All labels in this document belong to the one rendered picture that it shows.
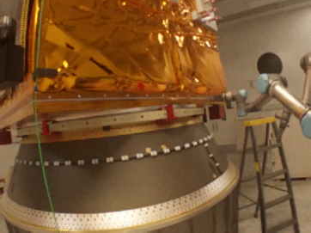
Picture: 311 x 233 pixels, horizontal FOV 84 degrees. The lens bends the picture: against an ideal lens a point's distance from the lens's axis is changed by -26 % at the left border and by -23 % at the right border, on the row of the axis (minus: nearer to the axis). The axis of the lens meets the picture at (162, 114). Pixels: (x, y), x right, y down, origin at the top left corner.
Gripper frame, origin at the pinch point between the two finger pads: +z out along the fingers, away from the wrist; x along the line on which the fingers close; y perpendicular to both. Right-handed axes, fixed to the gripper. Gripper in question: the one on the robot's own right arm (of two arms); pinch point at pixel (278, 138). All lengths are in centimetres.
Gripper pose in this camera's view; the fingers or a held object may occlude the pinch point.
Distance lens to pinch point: 171.0
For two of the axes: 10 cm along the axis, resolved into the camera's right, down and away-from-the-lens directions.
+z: -2.7, 9.5, 1.3
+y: 7.4, 2.9, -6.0
